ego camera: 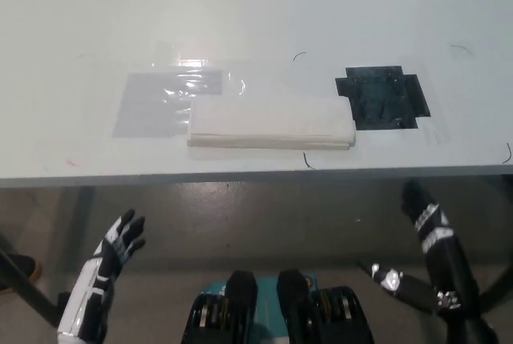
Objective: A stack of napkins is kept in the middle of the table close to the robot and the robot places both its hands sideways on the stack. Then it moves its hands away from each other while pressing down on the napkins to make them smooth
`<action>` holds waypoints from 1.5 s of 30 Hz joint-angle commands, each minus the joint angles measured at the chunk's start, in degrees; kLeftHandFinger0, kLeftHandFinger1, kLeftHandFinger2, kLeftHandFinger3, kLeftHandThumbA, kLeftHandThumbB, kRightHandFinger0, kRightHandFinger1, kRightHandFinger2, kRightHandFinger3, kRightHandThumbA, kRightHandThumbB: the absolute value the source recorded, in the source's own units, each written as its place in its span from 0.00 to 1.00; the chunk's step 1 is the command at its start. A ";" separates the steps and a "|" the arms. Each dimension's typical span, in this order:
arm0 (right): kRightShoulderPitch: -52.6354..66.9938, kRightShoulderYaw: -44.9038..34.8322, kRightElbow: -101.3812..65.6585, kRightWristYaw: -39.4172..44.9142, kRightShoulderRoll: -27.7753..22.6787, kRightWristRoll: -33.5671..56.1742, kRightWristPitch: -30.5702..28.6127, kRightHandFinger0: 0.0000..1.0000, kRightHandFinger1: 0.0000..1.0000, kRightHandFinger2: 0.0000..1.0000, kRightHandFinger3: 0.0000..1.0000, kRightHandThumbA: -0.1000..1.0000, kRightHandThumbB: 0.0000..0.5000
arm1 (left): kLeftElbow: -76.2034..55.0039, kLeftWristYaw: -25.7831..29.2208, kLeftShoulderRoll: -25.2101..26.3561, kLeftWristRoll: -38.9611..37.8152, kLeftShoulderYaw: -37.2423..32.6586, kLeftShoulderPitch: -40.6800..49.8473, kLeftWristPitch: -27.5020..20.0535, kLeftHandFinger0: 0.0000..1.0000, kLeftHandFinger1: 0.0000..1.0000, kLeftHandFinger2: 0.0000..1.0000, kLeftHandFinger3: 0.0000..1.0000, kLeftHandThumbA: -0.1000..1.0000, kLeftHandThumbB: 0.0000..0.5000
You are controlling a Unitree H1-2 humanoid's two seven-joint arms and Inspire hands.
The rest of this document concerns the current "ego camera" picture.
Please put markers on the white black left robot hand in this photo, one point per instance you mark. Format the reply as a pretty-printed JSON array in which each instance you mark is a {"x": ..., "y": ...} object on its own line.
[{"x": 100, "y": 264}]

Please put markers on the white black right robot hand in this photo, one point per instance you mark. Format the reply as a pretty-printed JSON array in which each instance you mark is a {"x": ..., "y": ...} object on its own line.
[{"x": 445, "y": 256}]

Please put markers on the white napkin stack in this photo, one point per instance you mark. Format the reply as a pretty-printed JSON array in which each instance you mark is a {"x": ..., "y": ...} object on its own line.
[{"x": 268, "y": 119}]

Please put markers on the dark metal table strut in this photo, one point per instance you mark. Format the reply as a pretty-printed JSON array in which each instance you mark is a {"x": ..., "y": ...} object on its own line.
[
  {"x": 38, "y": 302},
  {"x": 499, "y": 276}
]

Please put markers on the black shoe tan sole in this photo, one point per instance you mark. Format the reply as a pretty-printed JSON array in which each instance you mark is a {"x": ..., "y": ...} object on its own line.
[{"x": 24, "y": 268}]

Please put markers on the clear plastic film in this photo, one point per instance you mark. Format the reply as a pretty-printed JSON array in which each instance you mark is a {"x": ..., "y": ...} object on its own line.
[{"x": 192, "y": 61}]

